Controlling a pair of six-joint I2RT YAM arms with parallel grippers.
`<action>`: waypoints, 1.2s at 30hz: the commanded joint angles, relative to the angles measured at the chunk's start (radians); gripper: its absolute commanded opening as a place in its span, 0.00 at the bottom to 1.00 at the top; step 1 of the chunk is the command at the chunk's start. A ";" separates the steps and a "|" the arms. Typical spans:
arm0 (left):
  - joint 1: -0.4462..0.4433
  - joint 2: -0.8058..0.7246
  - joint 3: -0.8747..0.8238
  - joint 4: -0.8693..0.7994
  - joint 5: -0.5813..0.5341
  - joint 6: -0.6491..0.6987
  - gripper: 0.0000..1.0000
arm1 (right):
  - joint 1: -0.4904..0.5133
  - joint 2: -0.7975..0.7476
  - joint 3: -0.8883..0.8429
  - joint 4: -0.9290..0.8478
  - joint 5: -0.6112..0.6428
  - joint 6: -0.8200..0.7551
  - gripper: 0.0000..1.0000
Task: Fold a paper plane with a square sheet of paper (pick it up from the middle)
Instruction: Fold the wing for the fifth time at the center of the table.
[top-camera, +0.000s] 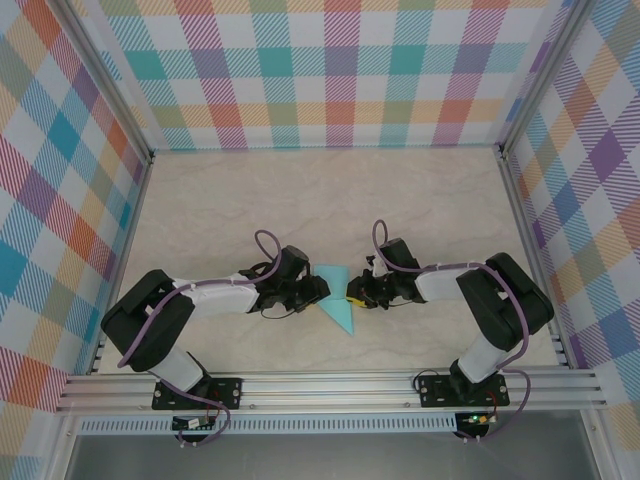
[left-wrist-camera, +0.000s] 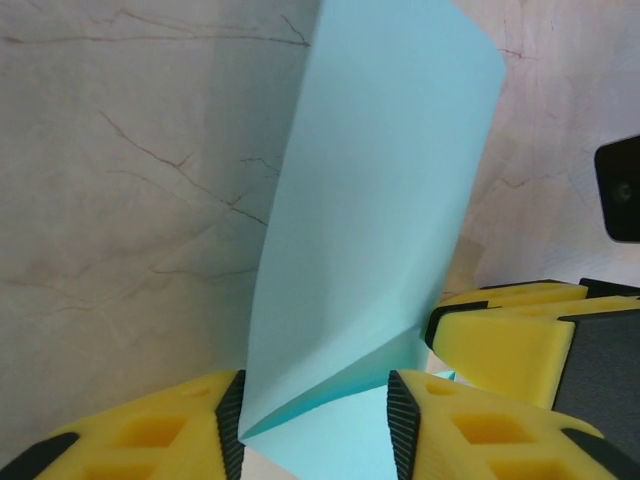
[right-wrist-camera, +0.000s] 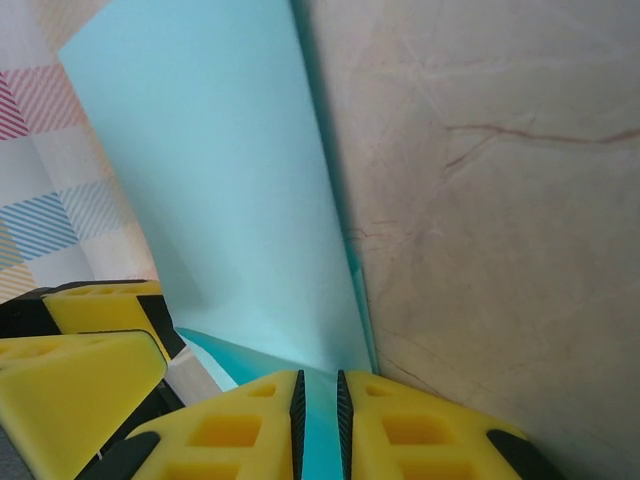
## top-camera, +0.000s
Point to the small dark circuit board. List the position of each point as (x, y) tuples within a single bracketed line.
[(192, 424)]

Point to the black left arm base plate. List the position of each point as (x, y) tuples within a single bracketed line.
[(230, 392)]

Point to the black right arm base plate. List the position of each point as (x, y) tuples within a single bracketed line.
[(430, 392)]

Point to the grey metal sheet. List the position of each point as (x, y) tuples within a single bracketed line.
[(325, 457)]

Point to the light blue paper sheet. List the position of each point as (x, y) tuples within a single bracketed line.
[(340, 312)]

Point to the aluminium table side rail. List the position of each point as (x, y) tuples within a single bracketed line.
[(525, 225), (125, 250)]

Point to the aluminium profile rail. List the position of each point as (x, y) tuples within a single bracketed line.
[(325, 390)]

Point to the aluminium frame post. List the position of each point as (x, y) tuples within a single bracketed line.
[(543, 75), (106, 75)]

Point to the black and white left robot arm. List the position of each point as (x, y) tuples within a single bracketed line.
[(145, 325)]

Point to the small circuit board with light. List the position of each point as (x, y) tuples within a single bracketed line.
[(477, 419)]

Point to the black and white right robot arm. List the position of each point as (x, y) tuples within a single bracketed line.
[(505, 300)]

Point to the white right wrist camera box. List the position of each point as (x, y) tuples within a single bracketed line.
[(377, 267)]

